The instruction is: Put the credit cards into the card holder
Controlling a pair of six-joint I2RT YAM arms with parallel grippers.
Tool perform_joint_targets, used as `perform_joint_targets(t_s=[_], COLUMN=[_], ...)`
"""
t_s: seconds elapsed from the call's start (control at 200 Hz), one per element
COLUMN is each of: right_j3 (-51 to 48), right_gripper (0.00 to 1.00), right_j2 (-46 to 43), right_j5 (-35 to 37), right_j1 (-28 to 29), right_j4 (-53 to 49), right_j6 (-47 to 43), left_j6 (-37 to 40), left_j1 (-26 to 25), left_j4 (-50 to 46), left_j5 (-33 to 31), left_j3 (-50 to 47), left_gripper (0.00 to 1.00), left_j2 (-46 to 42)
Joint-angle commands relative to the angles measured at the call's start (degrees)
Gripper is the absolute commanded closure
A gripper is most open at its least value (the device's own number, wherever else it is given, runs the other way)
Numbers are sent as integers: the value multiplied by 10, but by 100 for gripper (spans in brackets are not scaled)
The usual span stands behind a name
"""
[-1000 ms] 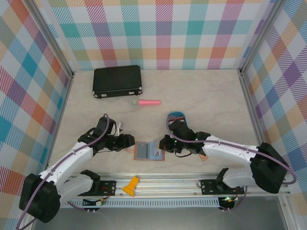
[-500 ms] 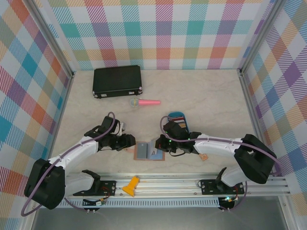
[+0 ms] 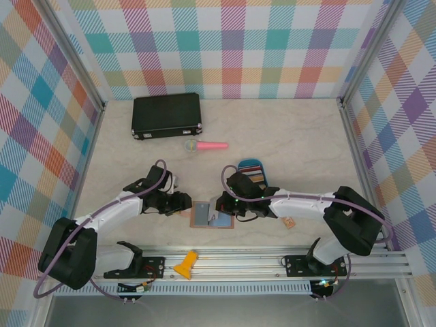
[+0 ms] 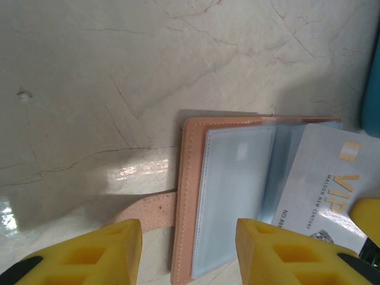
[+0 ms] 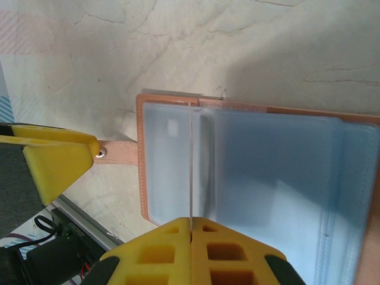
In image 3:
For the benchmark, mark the white card with grey print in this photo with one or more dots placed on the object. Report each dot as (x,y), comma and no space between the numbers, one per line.
(214,211)

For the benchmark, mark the black VIP card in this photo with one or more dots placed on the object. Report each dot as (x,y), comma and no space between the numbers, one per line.
(202,214)

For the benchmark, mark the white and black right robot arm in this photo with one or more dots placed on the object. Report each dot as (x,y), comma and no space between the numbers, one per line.
(299,206)

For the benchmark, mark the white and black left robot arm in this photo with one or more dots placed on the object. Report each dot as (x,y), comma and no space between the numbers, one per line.
(112,214)

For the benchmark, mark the dark red card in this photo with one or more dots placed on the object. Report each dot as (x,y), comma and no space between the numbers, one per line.
(251,168)

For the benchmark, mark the blue oval card tray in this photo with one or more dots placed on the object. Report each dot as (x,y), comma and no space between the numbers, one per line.
(252,160)

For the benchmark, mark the small orange printed card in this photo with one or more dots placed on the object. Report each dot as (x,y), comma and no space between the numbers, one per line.
(287,221)

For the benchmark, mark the pink toy microphone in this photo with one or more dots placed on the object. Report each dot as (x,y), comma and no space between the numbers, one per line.
(207,145)

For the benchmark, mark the yellow spare gripper finger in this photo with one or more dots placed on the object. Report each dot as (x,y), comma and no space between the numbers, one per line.
(186,265)

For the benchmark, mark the black hard case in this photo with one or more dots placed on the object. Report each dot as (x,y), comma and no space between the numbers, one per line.
(167,112)

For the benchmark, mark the grey metal panel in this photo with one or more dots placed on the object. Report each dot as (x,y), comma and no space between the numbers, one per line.
(221,311)

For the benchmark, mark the aluminium mounting rail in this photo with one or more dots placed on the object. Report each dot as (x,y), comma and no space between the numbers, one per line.
(238,262)

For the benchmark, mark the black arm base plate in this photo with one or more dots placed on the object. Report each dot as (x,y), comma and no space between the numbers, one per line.
(296,265)
(155,265)

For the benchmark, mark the aluminium table edge rail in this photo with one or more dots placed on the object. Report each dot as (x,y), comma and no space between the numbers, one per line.
(361,170)
(93,139)

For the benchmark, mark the aluminium frame post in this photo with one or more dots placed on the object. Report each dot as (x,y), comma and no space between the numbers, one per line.
(74,54)
(369,54)

